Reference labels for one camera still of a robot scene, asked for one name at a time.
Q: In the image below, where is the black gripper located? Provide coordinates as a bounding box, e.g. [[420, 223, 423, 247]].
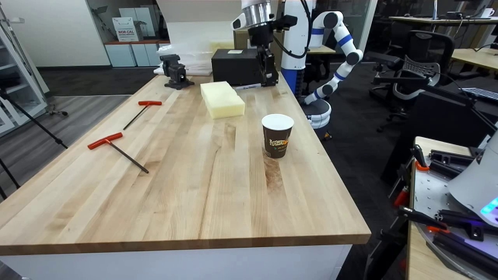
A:
[[247, 13, 297, 87]]

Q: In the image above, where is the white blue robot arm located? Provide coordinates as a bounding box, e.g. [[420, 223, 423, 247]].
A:
[[232, 0, 363, 129]]

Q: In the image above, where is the brown paper coffee cup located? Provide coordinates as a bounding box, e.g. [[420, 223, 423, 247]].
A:
[[261, 113, 294, 158]]

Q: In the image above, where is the black control box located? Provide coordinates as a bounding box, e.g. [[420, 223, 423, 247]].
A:
[[212, 48, 263, 85]]

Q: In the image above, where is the yellow foam block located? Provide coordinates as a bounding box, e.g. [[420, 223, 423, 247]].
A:
[[201, 80, 246, 118]]

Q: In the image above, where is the black bench vise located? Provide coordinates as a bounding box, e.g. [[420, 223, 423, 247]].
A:
[[160, 54, 191, 90]]

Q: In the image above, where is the black office chair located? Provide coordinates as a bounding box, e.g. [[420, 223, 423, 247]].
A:
[[369, 29, 454, 121]]

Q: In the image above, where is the side workbench with tools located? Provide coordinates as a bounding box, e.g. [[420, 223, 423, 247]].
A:
[[363, 135, 498, 280]]

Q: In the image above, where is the red T-handle wrench far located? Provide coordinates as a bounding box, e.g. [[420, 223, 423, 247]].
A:
[[123, 99, 162, 130]]

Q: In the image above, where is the red t-handle wrench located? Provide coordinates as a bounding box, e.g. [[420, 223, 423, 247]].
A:
[[87, 132, 149, 174], [123, 99, 162, 130]]

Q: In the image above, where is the red T-handle wrench near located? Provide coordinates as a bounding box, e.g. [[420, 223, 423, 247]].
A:
[[87, 132, 149, 174]]

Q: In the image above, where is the black camera tripod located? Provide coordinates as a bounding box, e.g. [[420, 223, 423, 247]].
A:
[[0, 87, 68, 200]]

